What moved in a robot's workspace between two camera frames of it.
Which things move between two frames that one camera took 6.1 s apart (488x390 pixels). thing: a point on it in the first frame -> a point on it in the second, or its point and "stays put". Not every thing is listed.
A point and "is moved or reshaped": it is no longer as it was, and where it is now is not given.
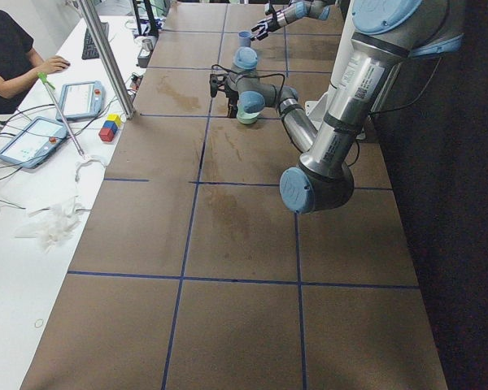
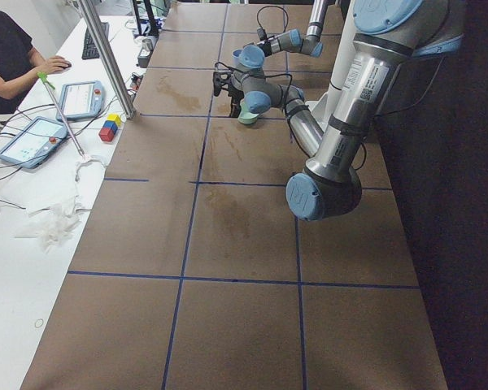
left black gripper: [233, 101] stays put
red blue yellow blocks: [111, 126] stays put
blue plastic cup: [245, 37] is moved or reshaped
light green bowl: [246, 117] stays put
